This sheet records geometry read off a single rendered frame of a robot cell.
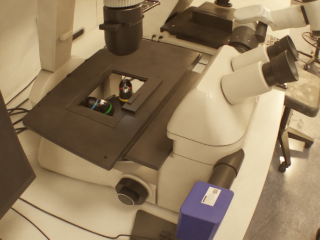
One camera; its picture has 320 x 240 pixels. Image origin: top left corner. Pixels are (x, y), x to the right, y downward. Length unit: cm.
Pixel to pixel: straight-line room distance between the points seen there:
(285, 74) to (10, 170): 42
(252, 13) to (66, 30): 51
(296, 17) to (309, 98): 83
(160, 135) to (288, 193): 129
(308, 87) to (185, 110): 134
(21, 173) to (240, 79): 36
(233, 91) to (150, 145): 16
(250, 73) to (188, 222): 22
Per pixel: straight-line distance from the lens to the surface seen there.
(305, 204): 172
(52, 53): 64
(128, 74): 63
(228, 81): 44
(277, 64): 41
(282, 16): 86
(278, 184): 173
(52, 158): 71
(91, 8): 134
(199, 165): 49
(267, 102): 96
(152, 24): 117
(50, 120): 55
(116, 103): 63
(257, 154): 78
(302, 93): 163
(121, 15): 49
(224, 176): 45
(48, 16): 60
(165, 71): 63
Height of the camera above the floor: 130
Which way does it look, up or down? 40 degrees down
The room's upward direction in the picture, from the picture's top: 1 degrees counter-clockwise
